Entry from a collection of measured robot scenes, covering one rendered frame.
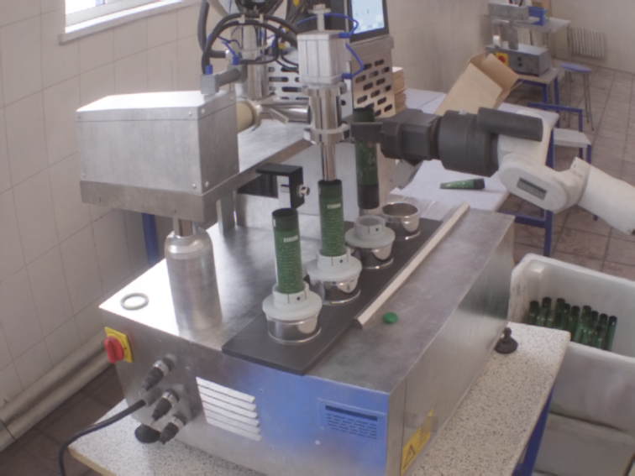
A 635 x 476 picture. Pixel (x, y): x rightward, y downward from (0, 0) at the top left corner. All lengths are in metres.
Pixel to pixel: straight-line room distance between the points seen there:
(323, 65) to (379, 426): 0.45
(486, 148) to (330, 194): 0.22
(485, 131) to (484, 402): 0.53
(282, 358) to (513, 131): 0.41
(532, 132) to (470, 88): 1.73
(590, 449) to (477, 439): 0.65
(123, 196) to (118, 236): 1.82
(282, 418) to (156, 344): 0.22
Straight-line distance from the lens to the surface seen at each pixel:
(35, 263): 2.50
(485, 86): 2.62
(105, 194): 1.04
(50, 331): 2.61
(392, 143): 0.98
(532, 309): 1.93
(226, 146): 0.93
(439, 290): 1.08
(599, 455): 1.79
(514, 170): 0.93
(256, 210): 1.29
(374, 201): 1.09
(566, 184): 0.94
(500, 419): 1.25
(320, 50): 0.91
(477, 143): 0.96
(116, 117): 0.98
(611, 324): 1.90
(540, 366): 1.40
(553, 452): 1.84
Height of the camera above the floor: 1.52
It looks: 25 degrees down
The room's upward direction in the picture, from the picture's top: 3 degrees counter-clockwise
